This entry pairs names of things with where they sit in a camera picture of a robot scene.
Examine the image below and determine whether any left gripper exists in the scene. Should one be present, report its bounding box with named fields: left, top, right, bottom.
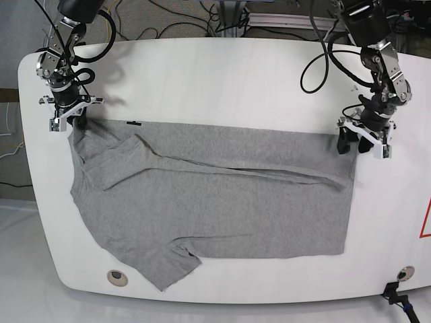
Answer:
left=337, top=96, right=397, bottom=155

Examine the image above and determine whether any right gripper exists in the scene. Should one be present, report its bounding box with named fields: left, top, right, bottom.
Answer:
left=38, top=83, right=104, bottom=131

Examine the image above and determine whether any grey t-shirt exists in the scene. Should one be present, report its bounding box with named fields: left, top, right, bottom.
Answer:
left=69, top=119, right=357, bottom=290

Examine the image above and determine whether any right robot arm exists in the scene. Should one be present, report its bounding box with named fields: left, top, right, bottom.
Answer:
left=36, top=1, right=104, bottom=132

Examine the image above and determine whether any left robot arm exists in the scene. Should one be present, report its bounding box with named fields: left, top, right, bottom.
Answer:
left=337, top=1, right=411, bottom=159

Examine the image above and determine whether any red triangle sticker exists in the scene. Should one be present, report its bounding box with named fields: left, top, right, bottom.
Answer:
left=419, top=201, right=431, bottom=238

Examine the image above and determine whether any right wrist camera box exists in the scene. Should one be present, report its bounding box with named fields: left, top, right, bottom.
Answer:
left=49, top=118, right=67, bottom=132

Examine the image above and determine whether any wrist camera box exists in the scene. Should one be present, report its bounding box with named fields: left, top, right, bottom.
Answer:
left=49, top=118, right=67, bottom=132
left=372, top=144, right=392, bottom=159

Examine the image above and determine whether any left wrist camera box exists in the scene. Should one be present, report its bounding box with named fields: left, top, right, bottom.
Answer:
left=372, top=144, right=392, bottom=159

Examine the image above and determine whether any white cable on floor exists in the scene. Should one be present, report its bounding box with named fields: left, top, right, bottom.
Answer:
left=0, top=102, right=25, bottom=158

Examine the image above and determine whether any yellow cable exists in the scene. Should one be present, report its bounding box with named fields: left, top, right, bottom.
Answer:
left=105, top=0, right=124, bottom=43

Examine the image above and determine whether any right table cable grommet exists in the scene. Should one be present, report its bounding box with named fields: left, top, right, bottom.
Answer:
left=397, top=266, right=415, bottom=282

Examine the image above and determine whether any table cable grommet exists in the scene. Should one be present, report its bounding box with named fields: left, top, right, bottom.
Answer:
left=107, top=270, right=128, bottom=287
left=397, top=266, right=415, bottom=282

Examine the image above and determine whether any black clamp with cable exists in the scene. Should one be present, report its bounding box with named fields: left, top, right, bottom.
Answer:
left=381, top=281, right=420, bottom=323

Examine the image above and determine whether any aluminium frame rail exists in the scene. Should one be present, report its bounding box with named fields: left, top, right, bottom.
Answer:
left=248, top=13, right=335, bottom=30

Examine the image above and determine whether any left table cable grommet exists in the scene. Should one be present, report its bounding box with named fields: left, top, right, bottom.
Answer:
left=107, top=270, right=128, bottom=287

